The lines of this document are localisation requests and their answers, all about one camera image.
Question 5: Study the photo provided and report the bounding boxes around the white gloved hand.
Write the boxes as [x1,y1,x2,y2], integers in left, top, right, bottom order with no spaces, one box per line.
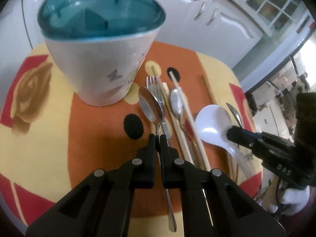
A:
[262,185,310,216]

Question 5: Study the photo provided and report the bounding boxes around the large steel spoon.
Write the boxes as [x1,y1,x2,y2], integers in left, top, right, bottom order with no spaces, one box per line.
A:
[138,87,177,233]

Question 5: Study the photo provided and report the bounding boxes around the floral utensil holder teal insert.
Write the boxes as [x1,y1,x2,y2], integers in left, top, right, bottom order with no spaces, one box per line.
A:
[38,0,166,106]

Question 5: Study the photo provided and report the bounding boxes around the light wooden chopstick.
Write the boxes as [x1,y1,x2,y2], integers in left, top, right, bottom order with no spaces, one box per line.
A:
[169,71,211,171]
[151,66,195,165]

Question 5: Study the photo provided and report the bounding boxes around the white plastic rice spoon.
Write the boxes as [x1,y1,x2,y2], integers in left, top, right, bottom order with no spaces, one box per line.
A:
[195,104,253,179]

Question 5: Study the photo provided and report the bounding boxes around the colourful fleece table mat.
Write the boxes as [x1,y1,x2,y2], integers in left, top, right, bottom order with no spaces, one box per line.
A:
[1,42,256,233]

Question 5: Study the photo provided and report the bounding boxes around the steel spoon far right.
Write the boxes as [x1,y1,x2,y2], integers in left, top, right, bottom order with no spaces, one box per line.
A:
[226,103,243,128]

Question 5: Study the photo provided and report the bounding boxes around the dark wooden chopstick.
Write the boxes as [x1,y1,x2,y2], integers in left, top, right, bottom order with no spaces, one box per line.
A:
[201,75,239,183]

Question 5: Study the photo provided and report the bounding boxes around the steel fork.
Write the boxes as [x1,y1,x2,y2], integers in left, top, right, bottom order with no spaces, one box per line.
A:
[146,76,171,139]

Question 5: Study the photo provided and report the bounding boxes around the small steel spoon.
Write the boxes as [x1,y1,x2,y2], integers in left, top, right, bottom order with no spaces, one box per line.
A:
[170,87,187,133]

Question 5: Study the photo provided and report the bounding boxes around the white kitchen cabinets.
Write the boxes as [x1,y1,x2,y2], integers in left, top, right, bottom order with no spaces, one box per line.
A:
[1,0,266,89]

